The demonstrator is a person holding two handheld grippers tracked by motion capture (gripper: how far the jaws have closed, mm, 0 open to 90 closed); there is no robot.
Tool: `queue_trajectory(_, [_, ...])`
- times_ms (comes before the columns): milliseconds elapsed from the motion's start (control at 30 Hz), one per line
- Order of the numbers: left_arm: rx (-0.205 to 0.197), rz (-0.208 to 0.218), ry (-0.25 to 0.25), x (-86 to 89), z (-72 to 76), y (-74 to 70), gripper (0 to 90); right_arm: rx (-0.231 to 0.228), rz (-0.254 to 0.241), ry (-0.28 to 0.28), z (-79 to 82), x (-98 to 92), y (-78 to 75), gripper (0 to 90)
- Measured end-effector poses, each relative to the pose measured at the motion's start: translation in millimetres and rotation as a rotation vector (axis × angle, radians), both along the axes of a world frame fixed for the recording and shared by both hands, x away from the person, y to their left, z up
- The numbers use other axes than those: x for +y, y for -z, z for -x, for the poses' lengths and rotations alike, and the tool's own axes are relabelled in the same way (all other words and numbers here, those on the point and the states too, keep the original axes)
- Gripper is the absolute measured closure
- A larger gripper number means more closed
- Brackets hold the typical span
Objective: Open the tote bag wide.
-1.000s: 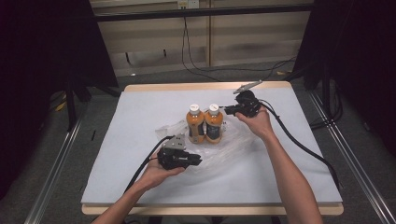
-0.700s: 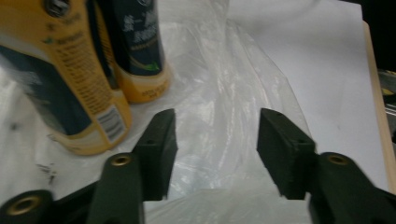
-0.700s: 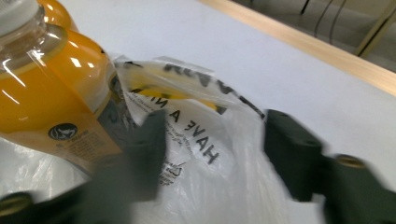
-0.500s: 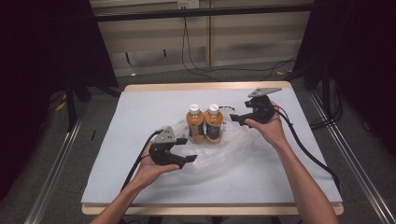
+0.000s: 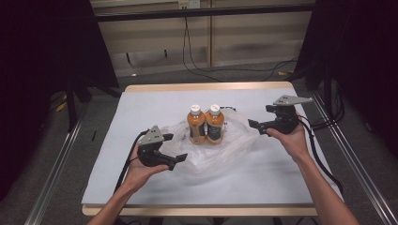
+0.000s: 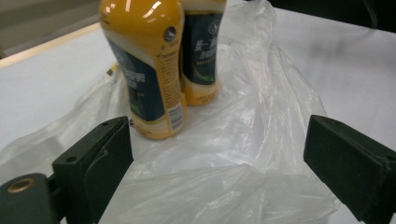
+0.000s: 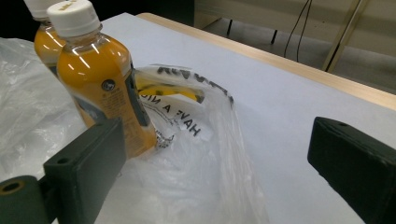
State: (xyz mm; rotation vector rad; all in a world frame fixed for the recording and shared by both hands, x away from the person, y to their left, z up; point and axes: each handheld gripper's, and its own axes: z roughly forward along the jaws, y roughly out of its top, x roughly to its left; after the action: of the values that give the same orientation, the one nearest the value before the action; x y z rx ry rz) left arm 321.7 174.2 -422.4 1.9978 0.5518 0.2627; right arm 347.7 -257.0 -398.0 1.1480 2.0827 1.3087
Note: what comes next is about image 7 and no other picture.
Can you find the beige metal post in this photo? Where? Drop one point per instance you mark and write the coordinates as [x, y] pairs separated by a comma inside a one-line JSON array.
[[342, 37]]

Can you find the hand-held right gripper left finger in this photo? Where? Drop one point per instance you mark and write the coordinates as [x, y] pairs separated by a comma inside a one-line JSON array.
[[87, 168]]

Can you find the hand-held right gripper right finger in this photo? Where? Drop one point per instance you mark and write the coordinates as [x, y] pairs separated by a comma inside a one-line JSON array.
[[358, 168]]

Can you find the wooden table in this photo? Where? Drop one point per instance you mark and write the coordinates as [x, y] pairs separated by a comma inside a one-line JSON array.
[[280, 63]]

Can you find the clear plastic bag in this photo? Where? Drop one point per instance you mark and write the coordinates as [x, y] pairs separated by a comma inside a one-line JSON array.
[[193, 174]]

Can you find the orange juice bottle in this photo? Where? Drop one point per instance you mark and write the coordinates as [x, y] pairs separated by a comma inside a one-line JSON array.
[[45, 43], [99, 84]]

